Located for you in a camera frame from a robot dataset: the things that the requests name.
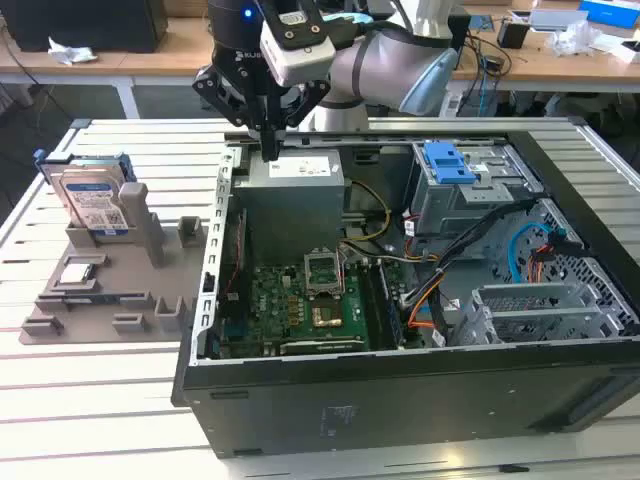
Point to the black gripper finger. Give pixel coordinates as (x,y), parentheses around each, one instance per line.
(310,100)
(225,95)

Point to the hard disk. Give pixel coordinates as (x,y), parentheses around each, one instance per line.
(92,200)

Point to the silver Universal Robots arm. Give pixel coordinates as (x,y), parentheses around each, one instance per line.
(380,60)

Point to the silver disk bay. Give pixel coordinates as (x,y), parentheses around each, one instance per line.
(530,295)

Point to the long wooden desk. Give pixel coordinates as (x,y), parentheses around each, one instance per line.
(200,55)

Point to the pale blue flat item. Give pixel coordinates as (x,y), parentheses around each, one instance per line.
(350,17)

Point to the grey power supply unit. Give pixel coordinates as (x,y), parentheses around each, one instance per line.
(290,210)

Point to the large black box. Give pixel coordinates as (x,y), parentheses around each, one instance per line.
(100,25)

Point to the blue drive cage latch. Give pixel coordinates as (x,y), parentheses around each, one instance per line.
(447,165)

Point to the crumpled white paper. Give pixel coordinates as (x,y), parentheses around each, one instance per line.
(70,52)

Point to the black speaker box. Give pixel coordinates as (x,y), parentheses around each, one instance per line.
(460,30)

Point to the silver optical drive cage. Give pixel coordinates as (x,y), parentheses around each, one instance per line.
(450,205)

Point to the grey parts rack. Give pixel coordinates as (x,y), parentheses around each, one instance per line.
(130,270)

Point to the green motherboard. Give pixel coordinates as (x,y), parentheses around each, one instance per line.
(280,300)

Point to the small black holder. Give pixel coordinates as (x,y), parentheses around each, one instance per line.
(512,35)

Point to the black RAM slot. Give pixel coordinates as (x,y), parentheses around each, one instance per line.
(370,305)

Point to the CPU socket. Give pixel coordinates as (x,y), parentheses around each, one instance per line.
(327,317)

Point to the installed RAM stick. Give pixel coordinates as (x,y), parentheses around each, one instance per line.
(390,305)

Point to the silver CPU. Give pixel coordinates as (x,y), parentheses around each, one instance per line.
(75,274)

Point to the RAM stick on rack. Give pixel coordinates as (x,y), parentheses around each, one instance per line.
(90,298)

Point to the black expansion slot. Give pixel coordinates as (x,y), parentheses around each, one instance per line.
(320,346)

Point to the flat silver box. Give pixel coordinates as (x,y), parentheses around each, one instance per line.
(557,19)

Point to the crumpled clear plastic bag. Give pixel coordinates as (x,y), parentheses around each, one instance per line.
(575,39)

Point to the black open PC case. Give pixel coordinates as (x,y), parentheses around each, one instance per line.
(350,400)

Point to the blue box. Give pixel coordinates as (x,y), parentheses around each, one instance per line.
(610,11)

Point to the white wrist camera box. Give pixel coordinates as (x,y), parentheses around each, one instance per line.
(300,60)

